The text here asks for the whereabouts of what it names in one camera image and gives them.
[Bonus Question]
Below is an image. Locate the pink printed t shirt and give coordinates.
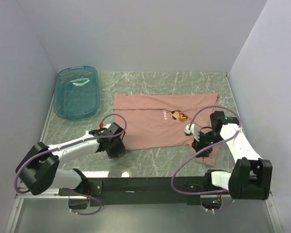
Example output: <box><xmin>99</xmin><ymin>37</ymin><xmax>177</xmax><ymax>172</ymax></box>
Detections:
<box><xmin>113</xmin><ymin>93</ymin><xmax>220</xmax><ymax>166</ymax></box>

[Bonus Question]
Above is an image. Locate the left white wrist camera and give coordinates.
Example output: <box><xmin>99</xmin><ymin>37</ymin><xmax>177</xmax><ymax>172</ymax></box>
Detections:
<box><xmin>99</xmin><ymin>122</ymin><xmax>112</xmax><ymax>133</ymax></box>

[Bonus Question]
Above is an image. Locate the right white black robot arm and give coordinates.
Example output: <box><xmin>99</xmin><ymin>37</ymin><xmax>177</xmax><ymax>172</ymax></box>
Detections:
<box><xmin>185</xmin><ymin>111</ymin><xmax>273</xmax><ymax>200</ymax></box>

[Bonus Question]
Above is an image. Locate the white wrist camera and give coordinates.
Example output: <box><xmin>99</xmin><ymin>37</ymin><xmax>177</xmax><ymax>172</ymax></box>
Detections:
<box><xmin>99</xmin><ymin>122</ymin><xmax>112</xmax><ymax>133</ymax></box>
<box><xmin>184</xmin><ymin>124</ymin><xmax>200</xmax><ymax>141</ymax></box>

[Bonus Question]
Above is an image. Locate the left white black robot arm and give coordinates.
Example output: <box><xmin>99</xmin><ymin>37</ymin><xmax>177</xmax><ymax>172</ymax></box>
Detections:
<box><xmin>16</xmin><ymin>122</ymin><xmax>125</xmax><ymax>195</ymax></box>

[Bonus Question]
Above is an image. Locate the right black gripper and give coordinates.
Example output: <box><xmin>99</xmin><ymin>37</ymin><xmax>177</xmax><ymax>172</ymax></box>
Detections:
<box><xmin>192</xmin><ymin>130</ymin><xmax>224</xmax><ymax>158</ymax></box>

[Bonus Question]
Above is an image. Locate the aluminium extrusion rail frame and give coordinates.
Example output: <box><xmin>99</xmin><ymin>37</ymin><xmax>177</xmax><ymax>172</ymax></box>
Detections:
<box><xmin>6</xmin><ymin>72</ymin><xmax>283</xmax><ymax>233</ymax></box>

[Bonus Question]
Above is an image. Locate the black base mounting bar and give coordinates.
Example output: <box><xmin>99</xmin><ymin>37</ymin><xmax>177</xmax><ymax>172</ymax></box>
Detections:
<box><xmin>59</xmin><ymin>176</ymin><xmax>221</xmax><ymax>210</ymax></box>

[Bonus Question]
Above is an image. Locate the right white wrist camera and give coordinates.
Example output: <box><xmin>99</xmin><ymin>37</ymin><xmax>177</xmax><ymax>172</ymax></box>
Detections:
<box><xmin>184</xmin><ymin>124</ymin><xmax>200</xmax><ymax>141</ymax></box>

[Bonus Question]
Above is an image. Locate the teal transparent plastic bin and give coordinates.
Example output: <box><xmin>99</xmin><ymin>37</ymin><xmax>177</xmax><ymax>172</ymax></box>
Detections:
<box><xmin>53</xmin><ymin>66</ymin><xmax>99</xmax><ymax>120</ymax></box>

